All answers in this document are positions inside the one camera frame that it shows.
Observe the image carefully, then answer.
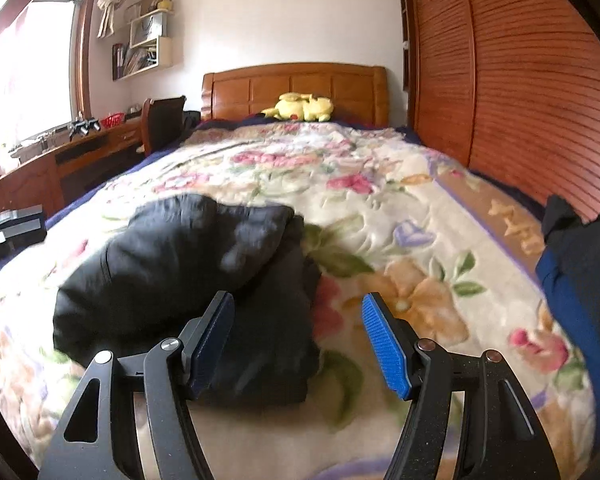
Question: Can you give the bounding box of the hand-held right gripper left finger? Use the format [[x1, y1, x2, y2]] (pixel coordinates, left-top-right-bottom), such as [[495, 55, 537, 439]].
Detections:
[[39, 290, 236, 480]]

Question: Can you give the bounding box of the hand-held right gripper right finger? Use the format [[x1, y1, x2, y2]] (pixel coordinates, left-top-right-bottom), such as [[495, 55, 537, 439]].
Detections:
[[361, 292, 562, 480]]

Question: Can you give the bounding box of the dark navy jacket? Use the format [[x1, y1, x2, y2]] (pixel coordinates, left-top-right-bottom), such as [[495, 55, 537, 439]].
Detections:
[[52, 194, 323, 406]]

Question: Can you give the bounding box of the wooden desk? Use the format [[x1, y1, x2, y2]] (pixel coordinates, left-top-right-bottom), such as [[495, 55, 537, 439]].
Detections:
[[0, 122, 146, 221]]

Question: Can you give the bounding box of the floral blanket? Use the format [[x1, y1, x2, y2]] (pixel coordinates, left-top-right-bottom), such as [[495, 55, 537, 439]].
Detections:
[[0, 122, 598, 480]]

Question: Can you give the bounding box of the window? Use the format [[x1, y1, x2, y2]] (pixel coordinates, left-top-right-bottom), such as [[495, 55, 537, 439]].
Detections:
[[0, 0, 93, 161]]

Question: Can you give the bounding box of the wooden chair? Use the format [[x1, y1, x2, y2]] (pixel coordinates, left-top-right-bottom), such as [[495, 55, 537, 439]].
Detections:
[[141, 96, 188, 157]]

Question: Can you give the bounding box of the blue cloth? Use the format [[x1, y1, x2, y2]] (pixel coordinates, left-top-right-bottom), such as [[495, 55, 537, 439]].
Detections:
[[535, 250, 600, 393]]

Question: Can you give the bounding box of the black cloth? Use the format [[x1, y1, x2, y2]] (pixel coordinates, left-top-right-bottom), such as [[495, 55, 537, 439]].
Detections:
[[542, 195, 600, 361]]

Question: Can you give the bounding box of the yellow plush toy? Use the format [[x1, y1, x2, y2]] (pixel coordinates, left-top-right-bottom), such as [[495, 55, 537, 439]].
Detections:
[[260, 91, 335, 122]]

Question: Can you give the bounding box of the wooden bed headboard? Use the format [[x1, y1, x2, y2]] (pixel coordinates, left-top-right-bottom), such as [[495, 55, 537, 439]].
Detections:
[[201, 62, 391, 128]]

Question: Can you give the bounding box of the wooden slatted wardrobe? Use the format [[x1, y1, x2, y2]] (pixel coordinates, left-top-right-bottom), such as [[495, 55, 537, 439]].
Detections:
[[399, 0, 600, 223]]

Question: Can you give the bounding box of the white wall shelf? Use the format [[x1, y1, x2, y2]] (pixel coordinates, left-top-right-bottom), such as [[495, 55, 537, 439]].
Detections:
[[112, 0, 175, 81]]

